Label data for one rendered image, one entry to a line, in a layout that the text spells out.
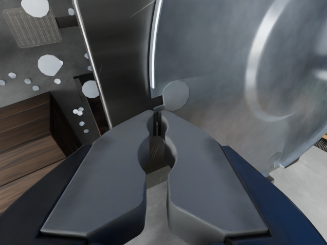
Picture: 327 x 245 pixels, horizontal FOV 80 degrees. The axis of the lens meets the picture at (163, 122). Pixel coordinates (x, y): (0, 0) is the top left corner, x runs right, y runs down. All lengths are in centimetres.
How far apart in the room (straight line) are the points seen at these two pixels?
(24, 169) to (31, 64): 41
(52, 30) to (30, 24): 5
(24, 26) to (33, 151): 35
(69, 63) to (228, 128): 80
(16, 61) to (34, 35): 22
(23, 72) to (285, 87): 87
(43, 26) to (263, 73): 65
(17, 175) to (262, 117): 65
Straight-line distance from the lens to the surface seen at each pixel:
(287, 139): 28
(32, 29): 74
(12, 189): 75
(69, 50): 91
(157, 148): 16
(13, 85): 95
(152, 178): 40
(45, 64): 25
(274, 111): 21
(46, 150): 66
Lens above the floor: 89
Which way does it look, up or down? 50 degrees down
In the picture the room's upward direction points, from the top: 137 degrees clockwise
